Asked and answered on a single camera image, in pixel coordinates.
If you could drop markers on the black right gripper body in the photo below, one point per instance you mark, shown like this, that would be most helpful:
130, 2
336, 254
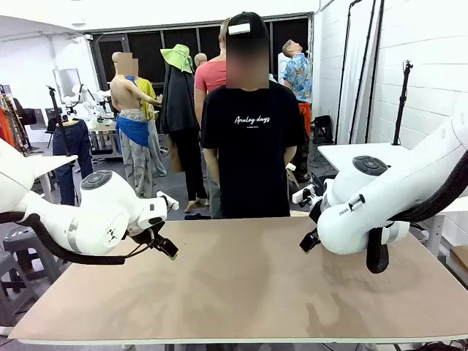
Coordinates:
316, 215

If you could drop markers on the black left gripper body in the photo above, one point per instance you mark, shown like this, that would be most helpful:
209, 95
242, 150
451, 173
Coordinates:
144, 235

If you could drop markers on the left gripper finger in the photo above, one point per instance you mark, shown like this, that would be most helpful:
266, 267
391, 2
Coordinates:
169, 248
155, 243

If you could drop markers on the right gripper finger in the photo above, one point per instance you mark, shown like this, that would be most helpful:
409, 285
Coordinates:
307, 245
315, 234

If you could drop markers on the person's left forearm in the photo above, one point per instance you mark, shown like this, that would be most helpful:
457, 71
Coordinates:
290, 155

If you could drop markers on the person's right forearm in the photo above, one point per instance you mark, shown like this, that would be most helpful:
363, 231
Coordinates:
211, 164

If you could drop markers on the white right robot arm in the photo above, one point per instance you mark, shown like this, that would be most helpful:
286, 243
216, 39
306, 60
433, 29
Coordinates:
365, 204

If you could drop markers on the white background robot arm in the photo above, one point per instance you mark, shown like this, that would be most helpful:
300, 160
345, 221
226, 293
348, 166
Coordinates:
86, 97

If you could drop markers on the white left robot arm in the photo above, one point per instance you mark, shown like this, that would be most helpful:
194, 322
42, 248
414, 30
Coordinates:
102, 212

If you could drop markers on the person in black t-shirt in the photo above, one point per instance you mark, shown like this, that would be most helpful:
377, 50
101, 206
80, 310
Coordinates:
252, 164

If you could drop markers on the black step stool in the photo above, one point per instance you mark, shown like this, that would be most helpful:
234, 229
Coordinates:
323, 122

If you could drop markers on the blue jeans on stand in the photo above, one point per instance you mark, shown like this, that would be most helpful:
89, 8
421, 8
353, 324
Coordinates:
73, 146

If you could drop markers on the small white table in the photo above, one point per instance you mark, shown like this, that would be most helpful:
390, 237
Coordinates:
51, 162

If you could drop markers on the grey plastic stool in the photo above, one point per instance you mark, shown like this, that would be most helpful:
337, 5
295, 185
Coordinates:
22, 237
7, 267

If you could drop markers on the black stand pole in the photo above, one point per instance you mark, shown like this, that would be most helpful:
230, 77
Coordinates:
373, 80
343, 80
362, 80

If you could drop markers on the mannequin in black coat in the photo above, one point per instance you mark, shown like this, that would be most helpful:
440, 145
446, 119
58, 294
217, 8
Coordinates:
177, 102

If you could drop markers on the mannequin in floral shirt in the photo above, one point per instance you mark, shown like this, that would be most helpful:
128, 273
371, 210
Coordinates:
298, 77

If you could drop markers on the shirtless mannequin with blue cloth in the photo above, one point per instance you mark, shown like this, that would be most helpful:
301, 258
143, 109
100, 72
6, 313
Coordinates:
124, 95

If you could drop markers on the mannequin in yellow shirt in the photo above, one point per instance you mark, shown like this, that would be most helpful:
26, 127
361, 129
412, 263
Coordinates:
146, 91

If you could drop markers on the cardboard box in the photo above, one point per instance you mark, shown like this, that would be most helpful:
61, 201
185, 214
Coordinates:
460, 256

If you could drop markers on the black tripod with clamp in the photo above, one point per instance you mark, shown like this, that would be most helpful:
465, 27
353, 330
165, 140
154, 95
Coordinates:
55, 106

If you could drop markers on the mannequin in pink top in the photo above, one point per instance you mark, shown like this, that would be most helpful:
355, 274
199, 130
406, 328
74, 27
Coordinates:
210, 77

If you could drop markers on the grey framed board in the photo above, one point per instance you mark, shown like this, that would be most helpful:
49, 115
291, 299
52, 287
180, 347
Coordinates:
66, 82

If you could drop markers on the clothes rack with garments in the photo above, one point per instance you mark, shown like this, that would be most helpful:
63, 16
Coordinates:
5, 128

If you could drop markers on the green sun hat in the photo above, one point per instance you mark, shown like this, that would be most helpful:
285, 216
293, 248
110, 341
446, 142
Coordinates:
179, 56

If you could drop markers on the bald mannequin head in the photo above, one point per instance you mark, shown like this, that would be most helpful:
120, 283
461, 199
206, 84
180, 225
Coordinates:
200, 59

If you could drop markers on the white head-mounted device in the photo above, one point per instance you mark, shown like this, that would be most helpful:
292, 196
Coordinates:
238, 29

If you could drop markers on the black cap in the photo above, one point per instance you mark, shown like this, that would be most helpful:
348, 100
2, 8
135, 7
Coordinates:
256, 21

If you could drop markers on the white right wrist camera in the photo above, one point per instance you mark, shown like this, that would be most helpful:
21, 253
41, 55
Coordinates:
302, 194

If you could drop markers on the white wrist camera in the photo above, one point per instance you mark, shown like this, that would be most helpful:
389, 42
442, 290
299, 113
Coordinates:
170, 201
302, 194

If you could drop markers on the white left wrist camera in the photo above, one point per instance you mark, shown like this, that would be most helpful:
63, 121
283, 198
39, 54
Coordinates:
170, 201

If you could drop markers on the black tripod with camera head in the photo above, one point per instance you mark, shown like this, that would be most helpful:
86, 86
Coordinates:
402, 106

